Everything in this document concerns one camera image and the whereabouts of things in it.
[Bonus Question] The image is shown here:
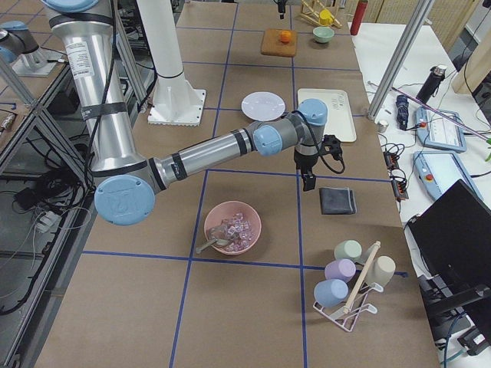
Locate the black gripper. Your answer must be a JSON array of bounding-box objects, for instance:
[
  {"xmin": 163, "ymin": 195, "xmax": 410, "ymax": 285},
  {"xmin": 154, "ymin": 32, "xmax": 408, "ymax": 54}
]
[{"xmin": 294, "ymin": 144, "xmax": 318, "ymax": 192}]

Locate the orange fruit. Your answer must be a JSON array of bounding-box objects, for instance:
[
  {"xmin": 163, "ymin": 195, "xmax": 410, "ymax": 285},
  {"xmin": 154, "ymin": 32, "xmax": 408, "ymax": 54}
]
[{"xmin": 278, "ymin": 30, "xmax": 292, "ymax": 44}]

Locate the white round plate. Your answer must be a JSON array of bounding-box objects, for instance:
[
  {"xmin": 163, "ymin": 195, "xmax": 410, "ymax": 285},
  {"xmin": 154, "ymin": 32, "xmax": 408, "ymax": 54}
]
[{"xmin": 241, "ymin": 91, "xmax": 285, "ymax": 121}]

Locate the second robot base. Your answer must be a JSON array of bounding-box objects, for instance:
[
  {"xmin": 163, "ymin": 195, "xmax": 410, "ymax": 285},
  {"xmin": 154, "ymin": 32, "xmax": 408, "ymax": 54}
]
[{"xmin": 1, "ymin": 21, "xmax": 65, "ymax": 77}]

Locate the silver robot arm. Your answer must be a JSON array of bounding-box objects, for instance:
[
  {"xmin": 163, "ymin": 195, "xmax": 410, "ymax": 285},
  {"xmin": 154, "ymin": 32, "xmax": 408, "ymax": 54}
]
[{"xmin": 44, "ymin": 1, "xmax": 328, "ymax": 225}]

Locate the cream rectangular tray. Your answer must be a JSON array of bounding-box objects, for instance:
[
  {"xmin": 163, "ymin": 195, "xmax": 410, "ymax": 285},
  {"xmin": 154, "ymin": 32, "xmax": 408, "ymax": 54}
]
[{"xmin": 297, "ymin": 88, "xmax": 357, "ymax": 143}]

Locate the wooden cutting board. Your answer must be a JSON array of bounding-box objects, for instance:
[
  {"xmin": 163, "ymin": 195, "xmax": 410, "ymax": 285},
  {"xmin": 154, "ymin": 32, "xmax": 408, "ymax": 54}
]
[{"xmin": 261, "ymin": 28, "xmax": 298, "ymax": 58}]

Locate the folded grey cloth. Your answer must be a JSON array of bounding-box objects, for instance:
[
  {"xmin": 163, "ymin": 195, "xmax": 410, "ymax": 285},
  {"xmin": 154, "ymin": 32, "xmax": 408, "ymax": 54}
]
[{"xmin": 319, "ymin": 187, "xmax": 357, "ymax": 215}]

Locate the wooden dish rack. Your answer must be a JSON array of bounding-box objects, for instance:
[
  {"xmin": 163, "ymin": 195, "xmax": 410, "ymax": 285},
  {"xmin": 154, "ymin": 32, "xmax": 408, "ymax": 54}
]
[{"xmin": 300, "ymin": 0, "xmax": 342, "ymax": 28}]

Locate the yellow cup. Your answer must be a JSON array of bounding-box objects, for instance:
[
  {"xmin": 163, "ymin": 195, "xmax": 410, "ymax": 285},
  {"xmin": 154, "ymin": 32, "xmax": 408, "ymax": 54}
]
[{"xmin": 318, "ymin": 9, "xmax": 335, "ymax": 26}]

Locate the green bowl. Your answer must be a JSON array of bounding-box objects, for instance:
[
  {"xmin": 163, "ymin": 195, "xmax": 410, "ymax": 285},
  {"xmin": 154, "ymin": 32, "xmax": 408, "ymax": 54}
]
[{"xmin": 312, "ymin": 26, "xmax": 335, "ymax": 44}]

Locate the pink bowl with ice cubes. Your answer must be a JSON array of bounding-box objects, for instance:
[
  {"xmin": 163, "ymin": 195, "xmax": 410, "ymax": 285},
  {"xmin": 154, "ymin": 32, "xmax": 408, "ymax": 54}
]
[{"xmin": 203, "ymin": 201, "xmax": 262, "ymax": 255}]

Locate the red bottle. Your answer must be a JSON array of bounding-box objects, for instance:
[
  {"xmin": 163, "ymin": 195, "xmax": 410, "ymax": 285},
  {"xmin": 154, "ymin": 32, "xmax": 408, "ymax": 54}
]
[{"xmin": 350, "ymin": 0, "xmax": 368, "ymax": 36}]

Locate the green cup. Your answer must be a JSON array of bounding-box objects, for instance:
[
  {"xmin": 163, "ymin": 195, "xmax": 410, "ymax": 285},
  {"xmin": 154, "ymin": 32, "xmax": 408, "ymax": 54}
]
[{"xmin": 334, "ymin": 239, "xmax": 362, "ymax": 262}]

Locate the black power strip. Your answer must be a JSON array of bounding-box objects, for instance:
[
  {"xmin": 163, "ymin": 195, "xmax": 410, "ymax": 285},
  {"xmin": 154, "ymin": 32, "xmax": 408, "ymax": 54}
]
[{"xmin": 384, "ymin": 151, "xmax": 409, "ymax": 202}]

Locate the small metal cylinder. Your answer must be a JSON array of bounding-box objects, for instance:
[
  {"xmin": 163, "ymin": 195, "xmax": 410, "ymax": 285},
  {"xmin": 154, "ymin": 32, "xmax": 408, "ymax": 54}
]
[{"xmin": 377, "ymin": 120, "xmax": 389, "ymax": 133}]

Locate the wooden rack rod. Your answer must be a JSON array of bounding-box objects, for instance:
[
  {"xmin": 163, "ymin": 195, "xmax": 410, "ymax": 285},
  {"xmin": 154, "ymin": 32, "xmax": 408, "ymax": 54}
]
[{"xmin": 343, "ymin": 241, "xmax": 381, "ymax": 314}]

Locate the purple cup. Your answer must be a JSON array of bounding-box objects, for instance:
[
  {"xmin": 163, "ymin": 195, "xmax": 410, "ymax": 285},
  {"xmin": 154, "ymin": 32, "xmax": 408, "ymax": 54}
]
[{"xmin": 324, "ymin": 258, "xmax": 356, "ymax": 283}]

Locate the metal spoon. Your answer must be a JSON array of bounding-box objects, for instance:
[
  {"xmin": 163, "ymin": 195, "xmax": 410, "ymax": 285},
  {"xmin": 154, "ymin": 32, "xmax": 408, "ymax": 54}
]
[{"xmin": 195, "ymin": 225, "xmax": 230, "ymax": 254}]

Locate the beige cup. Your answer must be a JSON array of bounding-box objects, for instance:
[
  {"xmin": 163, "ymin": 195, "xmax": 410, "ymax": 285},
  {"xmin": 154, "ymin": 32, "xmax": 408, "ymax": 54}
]
[{"xmin": 364, "ymin": 255, "xmax": 396, "ymax": 288}]

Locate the blue cup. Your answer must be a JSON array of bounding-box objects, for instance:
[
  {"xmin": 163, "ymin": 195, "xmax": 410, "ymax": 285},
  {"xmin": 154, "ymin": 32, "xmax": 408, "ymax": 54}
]
[{"xmin": 314, "ymin": 279, "xmax": 348, "ymax": 307}]

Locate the folded dark blue umbrella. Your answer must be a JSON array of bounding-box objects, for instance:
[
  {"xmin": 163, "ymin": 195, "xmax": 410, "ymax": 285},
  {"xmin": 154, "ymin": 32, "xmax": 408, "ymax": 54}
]
[{"xmin": 396, "ymin": 94, "xmax": 409, "ymax": 130}]

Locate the lower teach pendant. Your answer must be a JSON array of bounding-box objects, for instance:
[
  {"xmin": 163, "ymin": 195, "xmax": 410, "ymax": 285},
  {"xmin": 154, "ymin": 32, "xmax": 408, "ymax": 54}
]
[{"xmin": 413, "ymin": 150, "xmax": 483, "ymax": 200}]

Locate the teach pendant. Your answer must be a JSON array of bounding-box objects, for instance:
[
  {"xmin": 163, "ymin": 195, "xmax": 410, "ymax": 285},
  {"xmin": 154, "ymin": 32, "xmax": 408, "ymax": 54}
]
[
  {"xmin": 414, "ymin": 107, "xmax": 467, "ymax": 153},
  {"xmin": 413, "ymin": 150, "xmax": 483, "ymax": 200}
]

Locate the upper teach pendant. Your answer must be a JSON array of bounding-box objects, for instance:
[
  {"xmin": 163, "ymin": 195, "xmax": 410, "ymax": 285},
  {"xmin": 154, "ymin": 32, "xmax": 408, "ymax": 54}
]
[{"xmin": 414, "ymin": 107, "xmax": 467, "ymax": 153}]

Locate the black water bottle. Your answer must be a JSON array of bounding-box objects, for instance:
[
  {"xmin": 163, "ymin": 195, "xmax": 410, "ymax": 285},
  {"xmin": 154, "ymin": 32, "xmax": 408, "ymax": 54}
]
[{"xmin": 416, "ymin": 64, "xmax": 447, "ymax": 104}]

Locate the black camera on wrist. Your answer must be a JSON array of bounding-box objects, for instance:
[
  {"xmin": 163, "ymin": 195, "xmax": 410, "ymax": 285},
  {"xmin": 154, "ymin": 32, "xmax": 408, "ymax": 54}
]
[{"xmin": 321, "ymin": 134, "xmax": 343, "ymax": 161}]

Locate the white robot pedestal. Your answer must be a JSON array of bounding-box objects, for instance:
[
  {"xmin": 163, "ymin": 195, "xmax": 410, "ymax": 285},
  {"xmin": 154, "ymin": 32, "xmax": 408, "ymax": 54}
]
[{"xmin": 137, "ymin": 0, "xmax": 206, "ymax": 127}]

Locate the aluminium frame post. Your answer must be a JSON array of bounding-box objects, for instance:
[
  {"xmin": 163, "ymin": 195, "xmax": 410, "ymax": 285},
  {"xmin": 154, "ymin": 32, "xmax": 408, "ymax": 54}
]
[{"xmin": 367, "ymin": 0, "xmax": 435, "ymax": 120}]

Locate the white wire cup rack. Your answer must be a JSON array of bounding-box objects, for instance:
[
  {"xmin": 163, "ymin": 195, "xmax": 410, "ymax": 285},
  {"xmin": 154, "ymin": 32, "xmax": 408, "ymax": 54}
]
[{"xmin": 313, "ymin": 283, "xmax": 384, "ymax": 332}]

